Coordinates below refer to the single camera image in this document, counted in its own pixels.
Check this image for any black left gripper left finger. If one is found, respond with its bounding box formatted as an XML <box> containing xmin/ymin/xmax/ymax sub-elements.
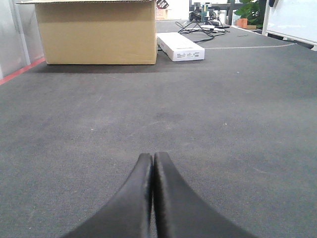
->
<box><xmin>64</xmin><ymin>153</ymin><xmax>153</xmax><ymax>238</ymax></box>

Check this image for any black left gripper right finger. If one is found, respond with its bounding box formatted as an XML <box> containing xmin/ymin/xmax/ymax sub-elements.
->
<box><xmin>153</xmin><ymin>152</ymin><xmax>254</xmax><ymax>238</ymax></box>

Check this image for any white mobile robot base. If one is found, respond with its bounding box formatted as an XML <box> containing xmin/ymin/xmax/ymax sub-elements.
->
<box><xmin>262</xmin><ymin>0</ymin><xmax>317</xmax><ymax>51</ymax></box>

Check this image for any long white carton box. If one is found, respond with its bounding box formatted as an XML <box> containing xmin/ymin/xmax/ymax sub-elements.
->
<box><xmin>157</xmin><ymin>32</ymin><xmax>205</xmax><ymax>61</ymax></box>

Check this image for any large cardboard box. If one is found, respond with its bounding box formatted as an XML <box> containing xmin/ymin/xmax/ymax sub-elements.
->
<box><xmin>21</xmin><ymin>0</ymin><xmax>157</xmax><ymax>64</ymax></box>

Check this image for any green potted plant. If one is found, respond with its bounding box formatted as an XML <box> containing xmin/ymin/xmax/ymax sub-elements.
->
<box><xmin>234</xmin><ymin>0</ymin><xmax>266</xmax><ymax>28</ymax></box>

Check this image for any black cable bundle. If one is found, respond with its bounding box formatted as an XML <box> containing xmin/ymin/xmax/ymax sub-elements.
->
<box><xmin>175</xmin><ymin>17</ymin><xmax>231</xmax><ymax>44</ymax></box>

